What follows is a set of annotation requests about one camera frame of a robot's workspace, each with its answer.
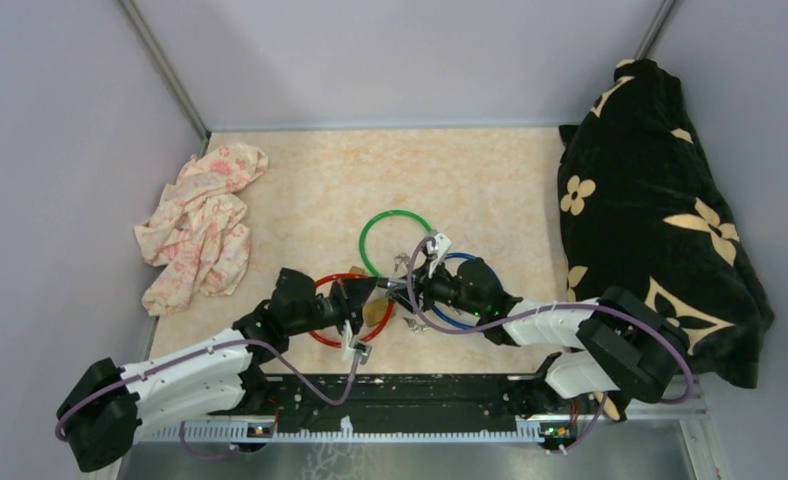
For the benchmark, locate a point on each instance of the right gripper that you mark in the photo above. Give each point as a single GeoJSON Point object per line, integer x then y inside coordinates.
{"type": "Point", "coordinates": [411, 288]}

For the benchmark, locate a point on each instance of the large brass padlock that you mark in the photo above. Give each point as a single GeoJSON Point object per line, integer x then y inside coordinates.
{"type": "Point", "coordinates": [377, 312]}

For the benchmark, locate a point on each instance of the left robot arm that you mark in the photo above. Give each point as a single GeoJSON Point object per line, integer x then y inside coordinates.
{"type": "Point", "coordinates": [112, 407]}

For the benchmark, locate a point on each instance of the green lock key pair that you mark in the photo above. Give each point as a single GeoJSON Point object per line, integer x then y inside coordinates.
{"type": "Point", "coordinates": [400, 261]}

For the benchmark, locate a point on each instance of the black floral blanket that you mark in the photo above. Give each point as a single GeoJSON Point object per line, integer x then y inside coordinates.
{"type": "Point", "coordinates": [639, 209]}

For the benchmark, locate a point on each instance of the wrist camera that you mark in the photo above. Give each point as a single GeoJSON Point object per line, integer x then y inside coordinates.
{"type": "Point", "coordinates": [353, 349]}
{"type": "Point", "coordinates": [436, 250]}

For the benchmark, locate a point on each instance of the red cable lock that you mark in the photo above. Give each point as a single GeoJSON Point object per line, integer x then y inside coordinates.
{"type": "Point", "coordinates": [338, 277]}

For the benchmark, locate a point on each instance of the pink patterned cloth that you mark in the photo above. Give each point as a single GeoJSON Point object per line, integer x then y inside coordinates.
{"type": "Point", "coordinates": [197, 233]}

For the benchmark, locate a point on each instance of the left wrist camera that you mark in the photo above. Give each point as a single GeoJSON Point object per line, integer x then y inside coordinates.
{"type": "Point", "coordinates": [353, 349]}

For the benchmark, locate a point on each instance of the green cable lock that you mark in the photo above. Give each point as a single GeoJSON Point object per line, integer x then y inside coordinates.
{"type": "Point", "coordinates": [362, 241]}

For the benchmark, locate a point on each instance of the blue cable lock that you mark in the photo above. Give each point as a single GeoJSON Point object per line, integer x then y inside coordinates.
{"type": "Point", "coordinates": [466, 257]}

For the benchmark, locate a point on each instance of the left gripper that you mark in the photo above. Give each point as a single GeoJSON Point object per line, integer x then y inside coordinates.
{"type": "Point", "coordinates": [352, 294]}

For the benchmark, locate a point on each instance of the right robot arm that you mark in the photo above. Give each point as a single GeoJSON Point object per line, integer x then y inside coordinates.
{"type": "Point", "coordinates": [613, 343]}

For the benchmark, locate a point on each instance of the silver key bunch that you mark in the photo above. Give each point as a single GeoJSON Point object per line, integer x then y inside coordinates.
{"type": "Point", "coordinates": [415, 326]}

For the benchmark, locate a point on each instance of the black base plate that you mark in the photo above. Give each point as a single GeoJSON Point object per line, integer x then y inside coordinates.
{"type": "Point", "coordinates": [410, 403]}

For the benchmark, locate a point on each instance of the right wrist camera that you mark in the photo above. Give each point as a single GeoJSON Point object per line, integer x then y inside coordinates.
{"type": "Point", "coordinates": [436, 250]}

